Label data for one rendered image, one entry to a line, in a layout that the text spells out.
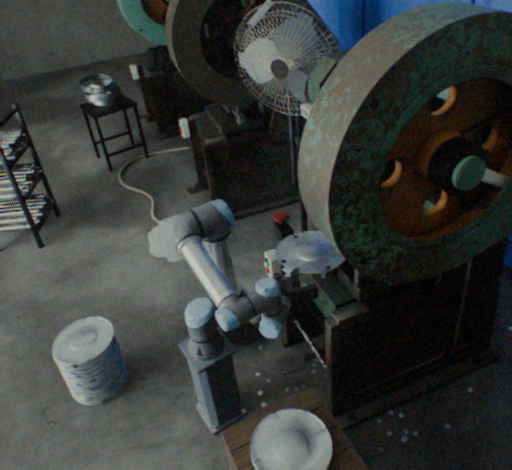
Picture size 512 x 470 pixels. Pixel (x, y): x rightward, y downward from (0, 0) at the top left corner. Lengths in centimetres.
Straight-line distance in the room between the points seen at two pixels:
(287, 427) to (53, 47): 704
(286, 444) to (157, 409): 85
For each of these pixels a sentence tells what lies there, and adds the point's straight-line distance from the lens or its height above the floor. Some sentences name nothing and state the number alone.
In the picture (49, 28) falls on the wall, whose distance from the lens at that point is 814.
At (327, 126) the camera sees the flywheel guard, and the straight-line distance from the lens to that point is 127.
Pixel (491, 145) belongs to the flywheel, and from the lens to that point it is 168.
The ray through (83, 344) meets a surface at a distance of 254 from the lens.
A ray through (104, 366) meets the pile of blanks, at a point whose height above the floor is 22.
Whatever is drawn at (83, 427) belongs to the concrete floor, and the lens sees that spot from 265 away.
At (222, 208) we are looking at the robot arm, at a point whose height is 108.
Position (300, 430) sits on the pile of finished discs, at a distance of 197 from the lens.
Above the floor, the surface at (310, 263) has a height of 80.
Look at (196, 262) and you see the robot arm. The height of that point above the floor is 102.
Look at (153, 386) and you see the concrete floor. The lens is 266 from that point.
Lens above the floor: 204
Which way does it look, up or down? 33 degrees down
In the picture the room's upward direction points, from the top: 7 degrees counter-clockwise
